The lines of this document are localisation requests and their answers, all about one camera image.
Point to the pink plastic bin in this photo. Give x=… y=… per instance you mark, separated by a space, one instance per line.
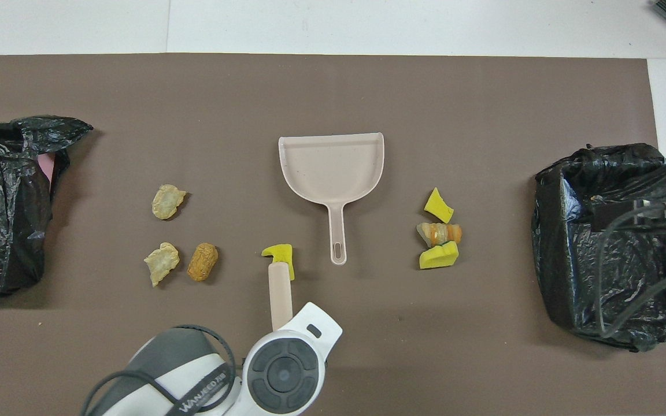
x=47 y=167

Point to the notched yellow sponge piece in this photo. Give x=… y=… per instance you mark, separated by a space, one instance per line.
x=281 y=252

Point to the brown table mat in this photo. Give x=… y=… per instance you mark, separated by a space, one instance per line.
x=333 y=86

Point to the striped croissant bread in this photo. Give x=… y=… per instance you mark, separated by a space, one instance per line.
x=439 y=234

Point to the pale dumpling piece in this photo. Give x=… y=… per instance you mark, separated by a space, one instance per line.
x=161 y=261
x=167 y=201

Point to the black bag lined bin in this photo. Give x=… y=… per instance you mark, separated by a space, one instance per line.
x=628 y=289

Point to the yellow sponge wedge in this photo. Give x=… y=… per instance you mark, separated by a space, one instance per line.
x=438 y=206

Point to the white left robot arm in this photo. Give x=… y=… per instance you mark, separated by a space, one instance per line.
x=154 y=370

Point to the yellow green sponge block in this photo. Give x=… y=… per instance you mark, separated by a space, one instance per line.
x=438 y=257

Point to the brown fried bread roll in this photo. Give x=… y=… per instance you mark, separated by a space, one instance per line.
x=202 y=262

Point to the beige hand brush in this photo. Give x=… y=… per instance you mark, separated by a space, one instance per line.
x=280 y=294

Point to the beige plastic dustpan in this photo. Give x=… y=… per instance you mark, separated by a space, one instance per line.
x=333 y=167

